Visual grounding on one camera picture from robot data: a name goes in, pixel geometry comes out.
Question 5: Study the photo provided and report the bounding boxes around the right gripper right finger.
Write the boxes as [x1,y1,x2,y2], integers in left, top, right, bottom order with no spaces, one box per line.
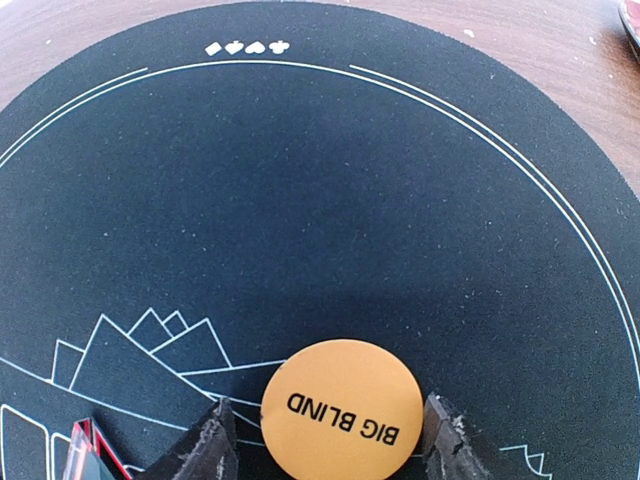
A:
[422,392,505,479]

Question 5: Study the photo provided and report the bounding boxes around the red black triangular all-in marker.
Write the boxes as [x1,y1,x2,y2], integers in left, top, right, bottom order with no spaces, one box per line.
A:
[62,418,133,480]

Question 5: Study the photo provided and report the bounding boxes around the red floral saucer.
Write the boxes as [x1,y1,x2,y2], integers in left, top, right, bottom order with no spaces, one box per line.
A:
[618,0,640,44]

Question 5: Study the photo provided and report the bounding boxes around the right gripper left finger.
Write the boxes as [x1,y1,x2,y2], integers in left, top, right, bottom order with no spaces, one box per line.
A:
[144,397,239,480]

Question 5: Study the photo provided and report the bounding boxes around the orange big blind button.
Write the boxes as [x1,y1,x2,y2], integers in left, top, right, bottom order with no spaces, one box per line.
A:
[260,339,424,479]

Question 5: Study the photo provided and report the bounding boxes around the round black poker mat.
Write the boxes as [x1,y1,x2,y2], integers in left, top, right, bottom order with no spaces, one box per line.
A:
[1,3,639,479]

